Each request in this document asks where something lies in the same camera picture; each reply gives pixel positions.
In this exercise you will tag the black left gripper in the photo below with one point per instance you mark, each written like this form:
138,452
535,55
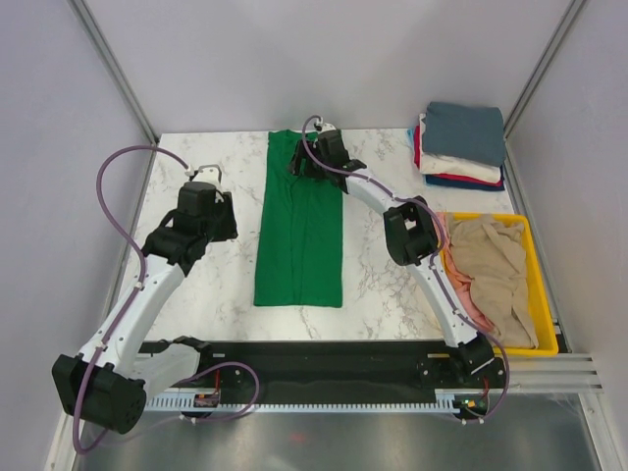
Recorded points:
224,205

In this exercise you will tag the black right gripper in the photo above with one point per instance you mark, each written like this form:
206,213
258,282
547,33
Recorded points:
301,153

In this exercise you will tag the green t shirt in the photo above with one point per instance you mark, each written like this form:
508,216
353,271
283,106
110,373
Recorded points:
299,255

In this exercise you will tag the pink t shirt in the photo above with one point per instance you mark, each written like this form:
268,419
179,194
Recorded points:
460,282

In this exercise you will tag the beige t shirt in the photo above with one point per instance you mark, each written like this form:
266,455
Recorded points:
490,252

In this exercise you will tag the yellow plastic bin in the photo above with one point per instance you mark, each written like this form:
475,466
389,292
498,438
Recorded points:
537,300

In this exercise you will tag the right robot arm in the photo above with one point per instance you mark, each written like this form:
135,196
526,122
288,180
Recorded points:
414,237

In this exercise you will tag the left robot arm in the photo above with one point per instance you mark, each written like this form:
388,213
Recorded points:
105,383

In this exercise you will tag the folded light blue t shirt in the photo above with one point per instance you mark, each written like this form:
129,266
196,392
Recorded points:
411,137

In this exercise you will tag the folded cream t shirt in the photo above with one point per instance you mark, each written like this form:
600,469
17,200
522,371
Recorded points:
461,168

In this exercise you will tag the folded navy t shirt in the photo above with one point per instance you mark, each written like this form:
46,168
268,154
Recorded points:
460,182

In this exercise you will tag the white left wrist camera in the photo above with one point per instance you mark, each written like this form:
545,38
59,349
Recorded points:
210,173

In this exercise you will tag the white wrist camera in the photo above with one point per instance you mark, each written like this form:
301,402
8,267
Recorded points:
210,173
320,125

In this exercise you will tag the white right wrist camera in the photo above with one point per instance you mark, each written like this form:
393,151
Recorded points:
320,125

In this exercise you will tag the white slotted cable duct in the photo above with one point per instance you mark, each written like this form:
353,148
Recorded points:
178,400

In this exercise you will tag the left aluminium frame post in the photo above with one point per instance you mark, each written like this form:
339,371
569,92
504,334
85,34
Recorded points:
113,67

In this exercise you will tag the aluminium frame post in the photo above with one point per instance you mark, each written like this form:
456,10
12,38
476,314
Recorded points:
567,22
113,67

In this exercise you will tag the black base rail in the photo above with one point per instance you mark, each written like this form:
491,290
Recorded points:
331,372

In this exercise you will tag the right aluminium frame post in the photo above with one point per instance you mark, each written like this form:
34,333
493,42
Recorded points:
567,22

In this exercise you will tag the aluminium extrusion rail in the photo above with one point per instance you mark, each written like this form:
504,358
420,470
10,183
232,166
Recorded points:
563,373

